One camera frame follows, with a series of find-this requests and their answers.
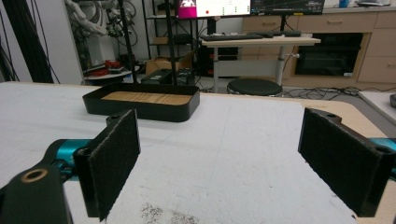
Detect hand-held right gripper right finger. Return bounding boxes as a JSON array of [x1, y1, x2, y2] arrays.
[[297, 107, 396, 218]]

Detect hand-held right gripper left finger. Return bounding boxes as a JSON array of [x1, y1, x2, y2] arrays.
[[73, 108, 141, 222]]

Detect black tray with wooden bottom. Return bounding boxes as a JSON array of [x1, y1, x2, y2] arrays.
[[81, 81, 201, 123]]

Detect white table cloth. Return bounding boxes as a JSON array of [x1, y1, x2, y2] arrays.
[[0, 81, 359, 224]]

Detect black box on floor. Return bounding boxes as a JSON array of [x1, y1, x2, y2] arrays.
[[140, 68, 174, 85]]

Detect black oven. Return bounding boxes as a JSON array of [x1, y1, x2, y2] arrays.
[[294, 32, 364, 77]]

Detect cardboard box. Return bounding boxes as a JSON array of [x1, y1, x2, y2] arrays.
[[145, 49, 196, 76]]

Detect round black stool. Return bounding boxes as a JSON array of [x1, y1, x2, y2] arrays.
[[226, 77, 284, 97]]

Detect wooden cabinet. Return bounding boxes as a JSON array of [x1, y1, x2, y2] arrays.
[[242, 7, 396, 91]]

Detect black metal stand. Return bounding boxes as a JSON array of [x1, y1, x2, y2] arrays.
[[117, 0, 179, 87]]

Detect light wooden desk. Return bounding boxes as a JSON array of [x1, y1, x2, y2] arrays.
[[201, 35, 322, 93]]

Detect black shelf rack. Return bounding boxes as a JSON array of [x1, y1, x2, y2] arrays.
[[141, 0, 200, 60]]

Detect dark monitor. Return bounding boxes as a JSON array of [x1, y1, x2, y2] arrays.
[[250, 0, 326, 17]]

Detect black keyboard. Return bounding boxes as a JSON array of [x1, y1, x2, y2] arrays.
[[199, 33, 264, 42]]

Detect monitor with pink window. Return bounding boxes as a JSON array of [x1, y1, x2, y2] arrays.
[[176, 0, 252, 20]]

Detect floor cables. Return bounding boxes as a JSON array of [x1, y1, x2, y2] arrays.
[[281, 86, 362, 100]]

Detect black cable bundle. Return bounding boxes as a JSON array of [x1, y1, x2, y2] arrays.
[[0, 0, 61, 84]]

